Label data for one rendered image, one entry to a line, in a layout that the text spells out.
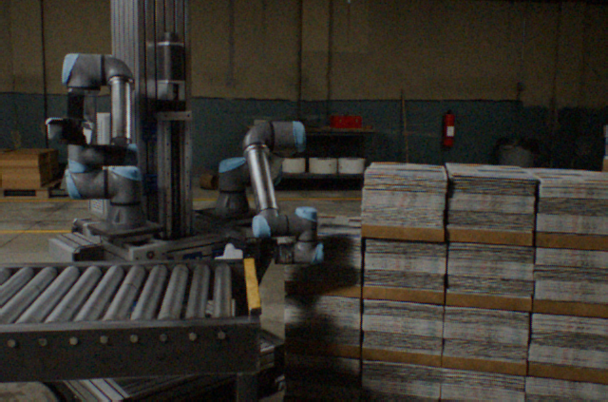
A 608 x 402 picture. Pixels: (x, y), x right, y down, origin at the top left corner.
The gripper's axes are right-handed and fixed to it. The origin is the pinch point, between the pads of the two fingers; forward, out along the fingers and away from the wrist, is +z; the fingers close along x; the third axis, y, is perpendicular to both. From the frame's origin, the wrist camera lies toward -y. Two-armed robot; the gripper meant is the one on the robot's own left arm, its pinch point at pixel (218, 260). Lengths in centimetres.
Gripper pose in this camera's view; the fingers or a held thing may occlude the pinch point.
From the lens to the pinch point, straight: 200.2
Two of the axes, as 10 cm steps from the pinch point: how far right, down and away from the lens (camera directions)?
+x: 1.2, 1.2, -9.9
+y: 0.1, -9.9, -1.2
